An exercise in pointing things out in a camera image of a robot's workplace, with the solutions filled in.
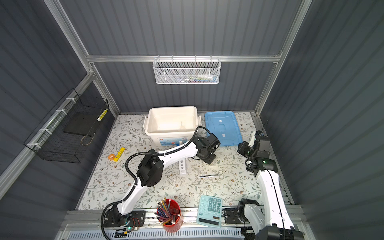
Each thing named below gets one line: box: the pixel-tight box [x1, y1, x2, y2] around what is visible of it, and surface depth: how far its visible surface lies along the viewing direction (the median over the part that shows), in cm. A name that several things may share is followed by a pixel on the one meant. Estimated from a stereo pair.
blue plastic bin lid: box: [205, 111, 243, 146], surface depth 114 cm
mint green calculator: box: [196, 195, 223, 228], surface depth 76 cm
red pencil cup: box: [154, 197, 184, 233], surface depth 66 cm
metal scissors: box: [197, 170, 225, 180], surface depth 90 cm
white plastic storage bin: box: [143, 106, 202, 147], surface depth 104 cm
